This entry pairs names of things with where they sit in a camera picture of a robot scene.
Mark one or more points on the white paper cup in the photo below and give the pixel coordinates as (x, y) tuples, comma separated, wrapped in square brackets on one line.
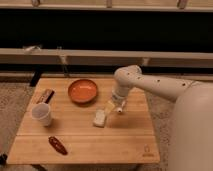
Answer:
[(42, 113)]

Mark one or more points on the white sponge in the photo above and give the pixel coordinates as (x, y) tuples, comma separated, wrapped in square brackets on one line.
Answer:
[(100, 118)]

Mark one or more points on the orange plate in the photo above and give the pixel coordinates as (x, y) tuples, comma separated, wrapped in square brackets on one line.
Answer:
[(82, 91)]

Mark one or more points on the dark chocolate bar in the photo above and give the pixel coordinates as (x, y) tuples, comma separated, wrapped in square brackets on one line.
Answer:
[(46, 96)]

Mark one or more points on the grey metal shelf rail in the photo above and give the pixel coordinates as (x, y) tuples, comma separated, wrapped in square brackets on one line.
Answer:
[(106, 58)]

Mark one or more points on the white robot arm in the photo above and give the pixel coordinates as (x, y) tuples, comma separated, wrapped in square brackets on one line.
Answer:
[(191, 142)]

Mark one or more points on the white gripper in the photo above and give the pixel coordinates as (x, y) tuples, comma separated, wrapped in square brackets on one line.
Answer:
[(118, 97)]

